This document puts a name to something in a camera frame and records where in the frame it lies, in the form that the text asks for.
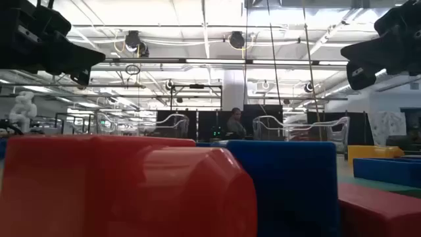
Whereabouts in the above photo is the teal green long block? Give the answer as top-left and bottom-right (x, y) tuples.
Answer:
(338, 176), (421, 199)

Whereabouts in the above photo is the blue block with round knob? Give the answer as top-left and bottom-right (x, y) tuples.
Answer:
(226, 140), (341, 237)

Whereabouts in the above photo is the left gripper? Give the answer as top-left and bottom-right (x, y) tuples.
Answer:
(0, 0), (107, 76)

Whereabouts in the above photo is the white humanoid robot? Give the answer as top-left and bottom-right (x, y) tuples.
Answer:
(8, 91), (39, 134)

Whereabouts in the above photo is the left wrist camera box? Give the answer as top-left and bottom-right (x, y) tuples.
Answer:
(69, 67), (92, 87)

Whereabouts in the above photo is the black power cable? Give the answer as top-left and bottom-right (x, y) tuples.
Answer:
(265, 0), (283, 107)

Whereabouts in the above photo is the white patterned cloth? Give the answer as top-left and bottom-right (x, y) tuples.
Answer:
(367, 110), (409, 146)

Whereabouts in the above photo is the black metal gantry frame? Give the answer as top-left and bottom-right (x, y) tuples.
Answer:
(170, 84), (223, 111)

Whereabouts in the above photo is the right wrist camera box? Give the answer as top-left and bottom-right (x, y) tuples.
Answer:
(346, 61), (378, 92)

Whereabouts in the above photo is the person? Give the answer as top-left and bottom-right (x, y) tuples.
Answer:
(226, 107), (247, 139)

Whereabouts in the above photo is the black partition panel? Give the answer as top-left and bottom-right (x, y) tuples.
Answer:
(156, 104), (284, 142)
(305, 111), (376, 146)

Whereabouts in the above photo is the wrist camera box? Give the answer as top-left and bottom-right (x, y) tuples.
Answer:
(69, 67), (92, 87)
(346, 61), (378, 92)

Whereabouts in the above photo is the indigo long block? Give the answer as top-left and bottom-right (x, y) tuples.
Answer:
(196, 140), (228, 148)

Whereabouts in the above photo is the black ceiling spotlight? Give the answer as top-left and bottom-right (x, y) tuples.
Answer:
(228, 30), (246, 50)
(124, 30), (150, 58)

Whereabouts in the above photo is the red long block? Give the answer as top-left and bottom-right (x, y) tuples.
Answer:
(337, 182), (421, 237)

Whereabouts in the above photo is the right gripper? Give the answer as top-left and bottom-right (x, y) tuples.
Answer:
(340, 0), (421, 76)

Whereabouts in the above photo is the black overhead light bar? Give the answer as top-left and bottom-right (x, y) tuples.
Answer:
(103, 57), (349, 66)

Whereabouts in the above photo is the yellow power cable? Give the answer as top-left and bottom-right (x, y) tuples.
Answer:
(301, 0), (322, 142)

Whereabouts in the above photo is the blue small square block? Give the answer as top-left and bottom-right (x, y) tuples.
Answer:
(353, 157), (421, 189)

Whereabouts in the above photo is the red block with round knob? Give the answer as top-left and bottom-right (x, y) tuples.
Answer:
(0, 134), (259, 237)

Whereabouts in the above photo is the yellow block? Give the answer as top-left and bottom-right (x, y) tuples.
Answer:
(347, 145), (405, 167)

